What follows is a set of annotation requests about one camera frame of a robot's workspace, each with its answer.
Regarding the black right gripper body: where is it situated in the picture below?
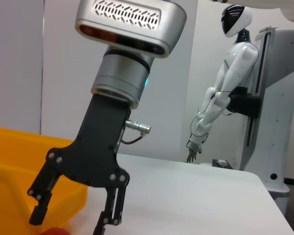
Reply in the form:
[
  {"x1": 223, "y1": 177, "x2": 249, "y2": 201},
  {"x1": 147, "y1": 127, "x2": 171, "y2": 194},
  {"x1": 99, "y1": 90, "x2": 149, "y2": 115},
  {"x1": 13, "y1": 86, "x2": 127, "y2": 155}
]
[{"x1": 47, "y1": 94, "x2": 132, "y2": 189}]

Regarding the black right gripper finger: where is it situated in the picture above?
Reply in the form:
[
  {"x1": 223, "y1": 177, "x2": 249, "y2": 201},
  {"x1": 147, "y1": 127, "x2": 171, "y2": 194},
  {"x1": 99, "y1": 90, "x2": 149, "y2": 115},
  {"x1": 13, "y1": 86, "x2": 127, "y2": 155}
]
[
  {"x1": 92, "y1": 186, "x2": 128, "y2": 235},
  {"x1": 27, "y1": 162, "x2": 62, "y2": 226}
]

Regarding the red-orange fruit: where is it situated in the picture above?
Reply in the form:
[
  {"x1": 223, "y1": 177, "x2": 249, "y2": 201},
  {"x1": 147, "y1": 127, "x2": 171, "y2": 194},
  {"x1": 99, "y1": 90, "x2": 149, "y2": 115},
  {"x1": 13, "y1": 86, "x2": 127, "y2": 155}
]
[{"x1": 40, "y1": 227, "x2": 69, "y2": 235}]

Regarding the yellow plastic bin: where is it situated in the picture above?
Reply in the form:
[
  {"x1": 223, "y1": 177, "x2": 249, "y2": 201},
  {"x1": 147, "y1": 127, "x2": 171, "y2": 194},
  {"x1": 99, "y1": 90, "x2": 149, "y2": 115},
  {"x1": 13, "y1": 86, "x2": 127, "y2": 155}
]
[{"x1": 0, "y1": 126, "x2": 88, "y2": 235}]

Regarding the small black white box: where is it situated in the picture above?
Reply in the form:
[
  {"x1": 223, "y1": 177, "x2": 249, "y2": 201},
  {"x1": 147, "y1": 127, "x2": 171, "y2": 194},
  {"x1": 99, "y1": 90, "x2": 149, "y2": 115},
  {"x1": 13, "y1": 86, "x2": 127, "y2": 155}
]
[{"x1": 212, "y1": 158, "x2": 234, "y2": 170}]

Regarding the white grey robot stand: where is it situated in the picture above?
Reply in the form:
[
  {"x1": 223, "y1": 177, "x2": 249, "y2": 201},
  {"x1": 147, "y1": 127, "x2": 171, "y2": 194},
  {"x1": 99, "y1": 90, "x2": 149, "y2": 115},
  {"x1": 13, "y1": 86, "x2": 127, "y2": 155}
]
[{"x1": 229, "y1": 26, "x2": 294, "y2": 204}]

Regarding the right gripper silver connector cable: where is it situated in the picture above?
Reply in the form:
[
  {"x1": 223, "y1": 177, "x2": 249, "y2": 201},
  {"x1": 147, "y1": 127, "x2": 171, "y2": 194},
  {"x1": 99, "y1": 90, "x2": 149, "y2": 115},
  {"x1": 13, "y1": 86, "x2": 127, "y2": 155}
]
[{"x1": 121, "y1": 119, "x2": 152, "y2": 145}]

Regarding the silver right wrist depth camera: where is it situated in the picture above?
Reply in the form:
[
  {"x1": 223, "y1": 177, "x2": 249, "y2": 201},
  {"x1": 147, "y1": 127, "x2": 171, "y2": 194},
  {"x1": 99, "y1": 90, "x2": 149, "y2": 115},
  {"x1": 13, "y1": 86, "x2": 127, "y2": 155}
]
[{"x1": 75, "y1": 0, "x2": 188, "y2": 59}]

